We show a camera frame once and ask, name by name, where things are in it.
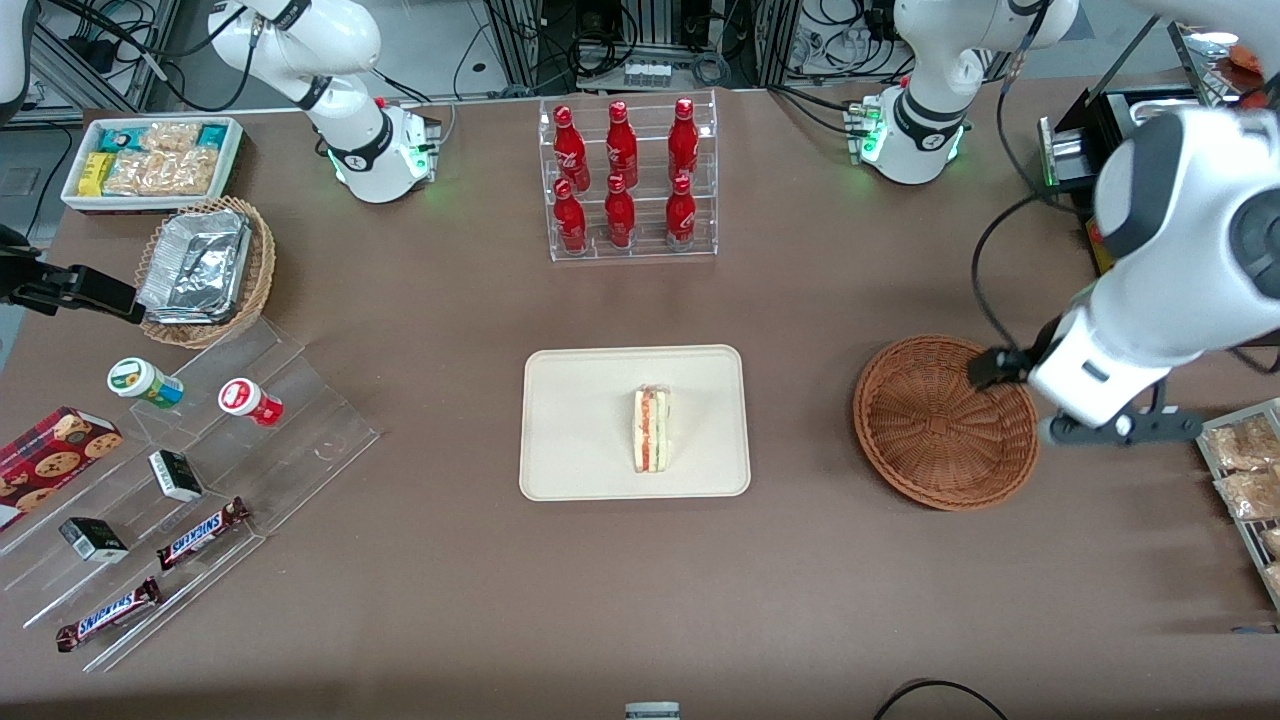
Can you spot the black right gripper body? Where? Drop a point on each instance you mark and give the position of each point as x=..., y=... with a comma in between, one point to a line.
x=45, y=284

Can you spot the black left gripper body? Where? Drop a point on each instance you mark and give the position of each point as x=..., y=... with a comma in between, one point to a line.
x=1000, y=366

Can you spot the triangle sandwich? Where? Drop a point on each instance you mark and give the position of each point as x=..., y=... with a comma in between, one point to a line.
x=651, y=430

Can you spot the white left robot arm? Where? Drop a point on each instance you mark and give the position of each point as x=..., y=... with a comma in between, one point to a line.
x=1180, y=260

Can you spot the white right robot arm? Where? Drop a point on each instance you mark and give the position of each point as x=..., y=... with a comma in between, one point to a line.
x=350, y=130

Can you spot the brown round wicker basket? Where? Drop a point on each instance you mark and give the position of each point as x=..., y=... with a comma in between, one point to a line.
x=930, y=430

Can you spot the tan wicker basket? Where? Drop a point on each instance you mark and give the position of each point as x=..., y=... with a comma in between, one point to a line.
x=262, y=270

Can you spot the beige plastic tray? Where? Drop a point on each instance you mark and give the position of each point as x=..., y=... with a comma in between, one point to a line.
x=580, y=420

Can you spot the green lid snack cup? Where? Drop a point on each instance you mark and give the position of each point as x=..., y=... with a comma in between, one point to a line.
x=140, y=380

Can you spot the stack of foil trays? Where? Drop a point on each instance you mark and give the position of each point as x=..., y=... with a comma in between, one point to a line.
x=195, y=265

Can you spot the yellow snack pack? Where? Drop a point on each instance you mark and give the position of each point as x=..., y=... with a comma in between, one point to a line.
x=96, y=174

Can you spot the clear bag of crackers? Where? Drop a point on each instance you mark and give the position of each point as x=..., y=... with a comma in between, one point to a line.
x=160, y=173
x=170, y=136

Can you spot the teal snack pack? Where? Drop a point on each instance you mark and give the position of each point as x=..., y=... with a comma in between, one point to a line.
x=212, y=136
x=118, y=138

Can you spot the red lid snack cup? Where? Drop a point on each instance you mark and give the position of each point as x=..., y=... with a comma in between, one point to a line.
x=245, y=400

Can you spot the red cookie box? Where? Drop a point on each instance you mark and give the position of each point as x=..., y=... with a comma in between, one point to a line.
x=50, y=460

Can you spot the white snack bin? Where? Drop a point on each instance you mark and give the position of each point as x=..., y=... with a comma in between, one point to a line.
x=232, y=160

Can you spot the small black carton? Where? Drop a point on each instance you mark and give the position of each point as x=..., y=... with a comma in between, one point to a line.
x=94, y=540
x=176, y=476

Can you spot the black food warmer cabinet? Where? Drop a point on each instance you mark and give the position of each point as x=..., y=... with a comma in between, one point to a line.
x=1068, y=150

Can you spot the clear acrylic stepped display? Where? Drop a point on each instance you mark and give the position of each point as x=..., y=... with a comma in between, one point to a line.
x=300, y=440

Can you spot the brown Snickers bar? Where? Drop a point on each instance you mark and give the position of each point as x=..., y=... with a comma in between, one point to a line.
x=200, y=535
x=108, y=614

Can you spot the clear bag of snacks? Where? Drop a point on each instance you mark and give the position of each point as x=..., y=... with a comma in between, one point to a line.
x=1273, y=542
x=1250, y=495
x=1245, y=445
x=1274, y=578

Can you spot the red soda bottle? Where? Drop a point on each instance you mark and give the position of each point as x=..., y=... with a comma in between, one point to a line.
x=620, y=218
x=570, y=222
x=681, y=215
x=570, y=150
x=621, y=145
x=683, y=140

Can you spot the clear acrylic bottle rack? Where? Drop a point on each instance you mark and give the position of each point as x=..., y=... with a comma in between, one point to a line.
x=650, y=250

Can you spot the orange fried food piece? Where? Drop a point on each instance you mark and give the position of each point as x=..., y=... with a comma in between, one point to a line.
x=1248, y=57

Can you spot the white power strip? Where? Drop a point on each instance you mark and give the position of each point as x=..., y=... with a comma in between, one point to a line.
x=647, y=74

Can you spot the small grey device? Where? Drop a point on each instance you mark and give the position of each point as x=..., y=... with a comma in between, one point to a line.
x=652, y=712

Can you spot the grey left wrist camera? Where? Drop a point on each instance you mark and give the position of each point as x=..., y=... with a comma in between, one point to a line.
x=1120, y=428

